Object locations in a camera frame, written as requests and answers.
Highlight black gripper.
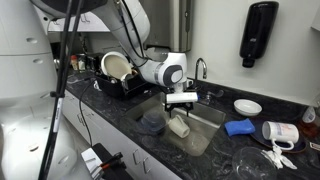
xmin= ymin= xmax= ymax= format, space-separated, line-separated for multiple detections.
xmin=164 ymin=102 xmax=195 ymax=118

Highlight plain white cup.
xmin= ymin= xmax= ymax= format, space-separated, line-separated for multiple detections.
xmin=167 ymin=114 xmax=191 ymax=139

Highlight stainless steel sink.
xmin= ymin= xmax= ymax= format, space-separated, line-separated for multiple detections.
xmin=124 ymin=91 xmax=227 ymax=158

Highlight blue ceramic bowl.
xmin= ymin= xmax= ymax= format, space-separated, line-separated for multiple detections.
xmin=137 ymin=116 xmax=168 ymax=135

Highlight chrome faucet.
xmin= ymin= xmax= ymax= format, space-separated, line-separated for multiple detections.
xmin=186 ymin=57 xmax=225 ymax=103

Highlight blue sponge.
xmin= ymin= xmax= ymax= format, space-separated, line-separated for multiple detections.
xmin=223 ymin=117 xmax=257 ymax=138

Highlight small white bowl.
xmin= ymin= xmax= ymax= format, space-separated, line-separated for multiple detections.
xmin=233 ymin=98 xmax=263 ymax=117

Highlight white counter cabinet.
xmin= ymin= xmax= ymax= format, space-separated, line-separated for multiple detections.
xmin=61 ymin=89 xmax=183 ymax=180

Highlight black dish rack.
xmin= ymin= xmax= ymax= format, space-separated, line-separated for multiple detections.
xmin=94 ymin=71 xmax=158 ymax=99

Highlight black orange bar clamp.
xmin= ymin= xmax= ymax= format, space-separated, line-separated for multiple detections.
xmin=99 ymin=151 xmax=124 ymax=171

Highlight steel paper towel dispenser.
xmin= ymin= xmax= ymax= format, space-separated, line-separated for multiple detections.
xmin=139 ymin=0 xmax=194 ymax=54

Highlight clear glass bowl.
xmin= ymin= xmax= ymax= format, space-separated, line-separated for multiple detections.
xmin=231 ymin=146 xmax=279 ymax=180

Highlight white printed mug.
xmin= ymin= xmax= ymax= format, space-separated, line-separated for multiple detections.
xmin=261 ymin=120 xmax=300 ymax=152

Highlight small clear jar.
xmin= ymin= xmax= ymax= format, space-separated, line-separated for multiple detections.
xmin=78 ymin=56 xmax=87 ymax=72

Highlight crumpled white paper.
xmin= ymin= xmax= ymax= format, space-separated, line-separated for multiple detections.
xmin=261 ymin=144 xmax=298 ymax=171

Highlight black soap dispenser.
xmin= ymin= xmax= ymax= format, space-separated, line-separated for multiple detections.
xmin=238 ymin=0 xmax=280 ymax=69

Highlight red capped bottle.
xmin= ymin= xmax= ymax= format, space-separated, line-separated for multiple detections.
xmin=69 ymin=54 xmax=79 ymax=72

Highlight dark blue plate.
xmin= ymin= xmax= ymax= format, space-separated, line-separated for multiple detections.
xmin=249 ymin=118 xmax=308 ymax=154

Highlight clear soap bottle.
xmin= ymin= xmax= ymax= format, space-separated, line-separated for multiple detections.
xmin=301 ymin=105 xmax=318 ymax=124

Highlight thin black cable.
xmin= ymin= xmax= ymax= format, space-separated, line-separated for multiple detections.
xmin=78 ymin=78 xmax=98 ymax=148

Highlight white wall cabinet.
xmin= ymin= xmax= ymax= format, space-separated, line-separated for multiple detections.
xmin=46 ymin=11 xmax=111 ymax=33

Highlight thick black cable bundle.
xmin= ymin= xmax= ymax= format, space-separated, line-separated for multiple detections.
xmin=38 ymin=0 xmax=84 ymax=180

